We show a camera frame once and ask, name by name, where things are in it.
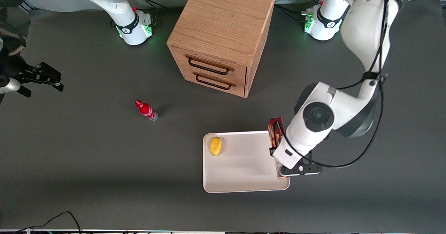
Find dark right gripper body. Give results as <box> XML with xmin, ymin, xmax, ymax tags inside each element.
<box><xmin>0</xmin><ymin>36</ymin><xmax>33</xmax><ymax>88</ymax></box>

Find red tartan cookie box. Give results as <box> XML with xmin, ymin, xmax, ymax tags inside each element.
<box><xmin>268</xmin><ymin>117</ymin><xmax>287</xmax><ymax>179</ymax></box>

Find cream rectangular tray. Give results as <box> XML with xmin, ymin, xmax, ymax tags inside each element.
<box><xmin>203</xmin><ymin>131</ymin><xmax>290</xmax><ymax>194</ymax></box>

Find yellow lemon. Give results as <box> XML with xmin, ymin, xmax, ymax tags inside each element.
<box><xmin>210</xmin><ymin>136</ymin><xmax>222</xmax><ymax>157</ymax></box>

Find red soda bottle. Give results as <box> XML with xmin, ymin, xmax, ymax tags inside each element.
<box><xmin>135</xmin><ymin>100</ymin><xmax>159</xmax><ymax>122</ymax></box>

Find wooden two-drawer cabinet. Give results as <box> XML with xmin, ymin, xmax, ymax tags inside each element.
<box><xmin>167</xmin><ymin>0</ymin><xmax>276</xmax><ymax>99</ymax></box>

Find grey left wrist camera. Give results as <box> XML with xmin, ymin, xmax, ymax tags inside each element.
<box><xmin>280</xmin><ymin>162</ymin><xmax>323</xmax><ymax>177</ymax></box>

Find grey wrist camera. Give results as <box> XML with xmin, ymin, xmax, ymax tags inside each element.
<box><xmin>280</xmin><ymin>162</ymin><xmax>323</xmax><ymax>177</ymax></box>
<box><xmin>0</xmin><ymin>76</ymin><xmax>22</xmax><ymax>94</ymax></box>

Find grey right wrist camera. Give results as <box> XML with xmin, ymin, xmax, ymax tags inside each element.
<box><xmin>0</xmin><ymin>76</ymin><xmax>22</xmax><ymax>94</ymax></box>

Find wooden drawer with handle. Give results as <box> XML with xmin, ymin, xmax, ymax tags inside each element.
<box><xmin>171</xmin><ymin>47</ymin><xmax>247</xmax><ymax>84</ymax></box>
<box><xmin>181</xmin><ymin>68</ymin><xmax>246</xmax><ymax>98</ymax></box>

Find black metal drawer handle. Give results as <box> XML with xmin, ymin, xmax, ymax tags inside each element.
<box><xmin>188</xmin><ymin>57</ymin><xmax>231</xmax><ymax>76</ymax></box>
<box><xmin>195</xmin><ymin>73</ymin><xmax>233</xmax><ymax>91</ymax></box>

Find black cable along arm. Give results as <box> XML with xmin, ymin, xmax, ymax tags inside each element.
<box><xmin>274</xmin><ymin>0</ymin><xmax>391</xmax><ymax>169</ymax></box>

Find black base cables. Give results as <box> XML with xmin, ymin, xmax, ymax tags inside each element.
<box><xmin>275</xmin><ymin>0</ymin><xmax>326</xmax><ymax>23</ymax></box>
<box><xmin>111</xmin><ymin>0</ymin><xmax>168</xmax><ymax>28</ymax></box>

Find black cable on table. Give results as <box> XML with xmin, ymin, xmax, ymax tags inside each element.
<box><xmin>14</xmin><ymin>211</ymin><xmax>83</xmax><ymax>234</ymax></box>

